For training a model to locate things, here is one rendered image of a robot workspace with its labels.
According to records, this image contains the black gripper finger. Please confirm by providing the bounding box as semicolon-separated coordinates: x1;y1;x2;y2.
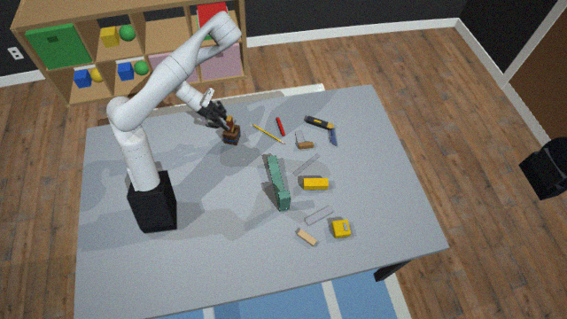
214;100;227;121
206;112;230;130

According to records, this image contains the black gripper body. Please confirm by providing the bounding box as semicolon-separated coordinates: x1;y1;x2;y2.
196;100;219;121

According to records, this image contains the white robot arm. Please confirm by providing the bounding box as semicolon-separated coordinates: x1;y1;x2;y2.
106;11;242;191

